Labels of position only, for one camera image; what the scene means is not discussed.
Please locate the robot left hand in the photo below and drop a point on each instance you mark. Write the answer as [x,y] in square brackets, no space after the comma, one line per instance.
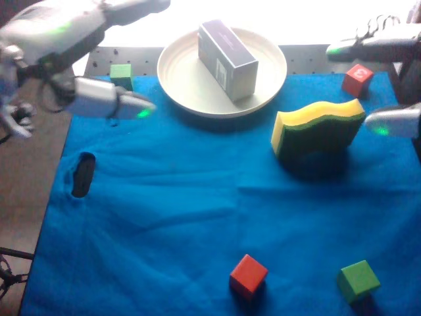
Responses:
[49,29]

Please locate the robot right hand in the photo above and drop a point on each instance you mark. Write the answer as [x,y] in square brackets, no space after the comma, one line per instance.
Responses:
[378,46]

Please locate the yellow and green wavy sponge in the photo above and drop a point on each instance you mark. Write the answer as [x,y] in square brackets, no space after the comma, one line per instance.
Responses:
[312,135]

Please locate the grey purple cardboard box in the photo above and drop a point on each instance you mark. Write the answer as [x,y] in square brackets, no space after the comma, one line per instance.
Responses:
[230,62]

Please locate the round white plate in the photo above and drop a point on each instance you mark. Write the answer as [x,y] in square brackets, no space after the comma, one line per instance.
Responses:
[184,85]

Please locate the red block with white numeral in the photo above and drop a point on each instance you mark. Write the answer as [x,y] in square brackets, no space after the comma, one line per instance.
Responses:
[356,79]

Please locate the green block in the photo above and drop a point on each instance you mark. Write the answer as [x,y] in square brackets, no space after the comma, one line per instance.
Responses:
[121,74]
[358,279]

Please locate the black oval item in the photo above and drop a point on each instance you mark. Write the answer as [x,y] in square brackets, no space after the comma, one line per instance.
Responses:
[84,174]

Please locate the black tripod stand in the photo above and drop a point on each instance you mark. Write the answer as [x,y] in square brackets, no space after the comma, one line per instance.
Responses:
[13,253]

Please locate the blue table cloth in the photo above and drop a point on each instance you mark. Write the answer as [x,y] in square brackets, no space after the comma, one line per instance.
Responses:
[164,230]

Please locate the plain red block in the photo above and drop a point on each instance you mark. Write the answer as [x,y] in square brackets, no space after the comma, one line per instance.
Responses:
[248,273]

